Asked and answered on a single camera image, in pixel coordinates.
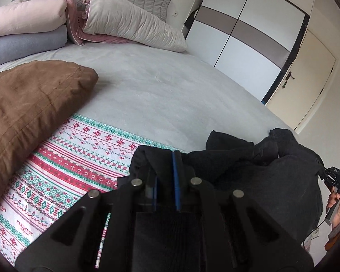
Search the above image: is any grey bed sheet mattress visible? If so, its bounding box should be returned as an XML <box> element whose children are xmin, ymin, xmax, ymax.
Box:
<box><xmin>0</xmin><ymin>43</ymin><xmax>286</xmax><ymax>152</ymax></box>

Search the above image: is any white grey wardrobe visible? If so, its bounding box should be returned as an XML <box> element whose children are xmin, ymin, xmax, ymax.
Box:
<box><xmin>186</xmin><ymin>0</ymin><xmax>314</xmax><ymax>104</ymax></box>

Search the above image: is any brown cushion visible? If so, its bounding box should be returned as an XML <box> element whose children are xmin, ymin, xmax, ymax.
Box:
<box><xmin>0</xmin><ymin>60</ymin><xmax>99</xmax><ymax>198</ymax></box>

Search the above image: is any cream door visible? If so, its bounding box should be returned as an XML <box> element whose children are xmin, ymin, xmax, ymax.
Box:
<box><xmin>266</xmin><ymin>31</ymin><xmax>336</xmax><ymax>130</ymax></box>

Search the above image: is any black quilted coat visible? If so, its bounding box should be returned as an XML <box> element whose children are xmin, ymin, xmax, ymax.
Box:
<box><xmin>129</xmin><ymin>128</ymin><xmax>325</xmax><ymax>271</ymax></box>

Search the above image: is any right patterned sleeve forearm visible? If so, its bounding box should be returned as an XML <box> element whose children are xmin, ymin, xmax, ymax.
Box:
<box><xmin>324</xmin><ymin>223</ymin><xmax>340</xmax><ymax>252</ymax></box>

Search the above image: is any right hand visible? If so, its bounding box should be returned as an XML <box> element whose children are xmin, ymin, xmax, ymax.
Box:
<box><xmin>327</xmin><ymin>187</ymin><xmax>340</xmax><ymax>229</ymax></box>

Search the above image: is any door handle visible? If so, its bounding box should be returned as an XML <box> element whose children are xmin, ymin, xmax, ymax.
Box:
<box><xmin>282</xmin><ymin>71</ymin><xmax>294</xmax><ymax>88</ymax></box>

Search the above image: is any pink folded duvet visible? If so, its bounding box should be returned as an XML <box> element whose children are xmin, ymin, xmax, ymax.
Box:
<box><xmin>0</xmin><ymin>0</ymin><xmax>67</xmax><ymax>37</ymax></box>

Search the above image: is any beige pillow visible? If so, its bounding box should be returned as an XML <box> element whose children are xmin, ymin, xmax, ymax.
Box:
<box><xmin>83</xmin><ymin>0</ymin><xmax>187</xmax><ymax>52</ymax></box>

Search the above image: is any patterned knit-print blanket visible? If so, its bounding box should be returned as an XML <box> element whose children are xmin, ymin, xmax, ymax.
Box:
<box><xmin>0</xmin><ymin>114</ymin><xmax>169</xmax><ymax>266</ymax></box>

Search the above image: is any mauve pillow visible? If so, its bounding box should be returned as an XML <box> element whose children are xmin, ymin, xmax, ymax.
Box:
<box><xmin>65</xmin><ymin>0</ymin><xmax>131</xmax><ymax>46</ymax></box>

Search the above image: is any blue-grey folded duvet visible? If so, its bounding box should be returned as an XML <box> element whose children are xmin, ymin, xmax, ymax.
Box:
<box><xmin>0</xmin><ymin>25</ymin><xmax>67</xmax><ymax>65</ymax></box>

